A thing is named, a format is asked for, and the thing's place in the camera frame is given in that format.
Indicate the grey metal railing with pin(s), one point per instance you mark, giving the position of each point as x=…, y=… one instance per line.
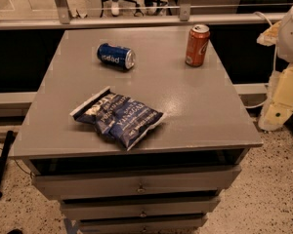
x=48, y=14

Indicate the blue chips bag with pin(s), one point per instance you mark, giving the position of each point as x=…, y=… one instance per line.
x=118, y=117

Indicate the blue pepsi can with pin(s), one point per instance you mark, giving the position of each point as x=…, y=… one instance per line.
x=116, y=55

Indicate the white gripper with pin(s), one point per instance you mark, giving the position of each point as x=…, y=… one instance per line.
x=291, y=36

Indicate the grey drawer cabinet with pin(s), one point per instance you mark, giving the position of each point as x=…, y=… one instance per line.
x=173, y=177

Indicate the orange soda can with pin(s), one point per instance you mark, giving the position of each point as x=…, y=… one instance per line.
x=198, y=39

